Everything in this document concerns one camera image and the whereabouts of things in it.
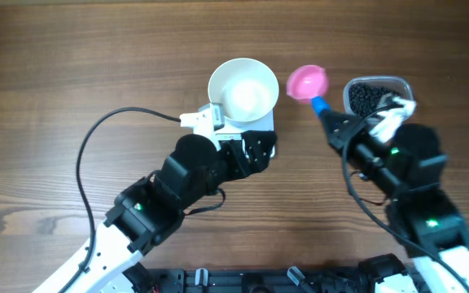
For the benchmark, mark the clear plastic container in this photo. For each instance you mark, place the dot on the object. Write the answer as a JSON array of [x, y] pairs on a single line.
[[397, 84]]

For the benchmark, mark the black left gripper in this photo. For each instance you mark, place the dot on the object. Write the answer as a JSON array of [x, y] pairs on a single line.
[[259, 161]]

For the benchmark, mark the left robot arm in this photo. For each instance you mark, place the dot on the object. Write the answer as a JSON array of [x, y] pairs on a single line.
[[148, 212]]

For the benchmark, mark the white round bowl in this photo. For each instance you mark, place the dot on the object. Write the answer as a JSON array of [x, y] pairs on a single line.
[[246, 88]]

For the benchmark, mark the white digital kitchen scale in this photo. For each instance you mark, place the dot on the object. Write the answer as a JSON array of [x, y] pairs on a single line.
[[232, 129]]

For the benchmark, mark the black beans in container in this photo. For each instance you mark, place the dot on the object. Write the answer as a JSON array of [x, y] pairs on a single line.
[[364, 98]]

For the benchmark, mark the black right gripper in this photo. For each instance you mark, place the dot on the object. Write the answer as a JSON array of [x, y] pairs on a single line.
[[352, 124]]

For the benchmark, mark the pink scoop with blue handle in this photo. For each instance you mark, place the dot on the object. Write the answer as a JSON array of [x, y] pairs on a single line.
[[308, 84]]

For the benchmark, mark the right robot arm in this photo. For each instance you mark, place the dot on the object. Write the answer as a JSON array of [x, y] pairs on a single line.
[[420, 215]]

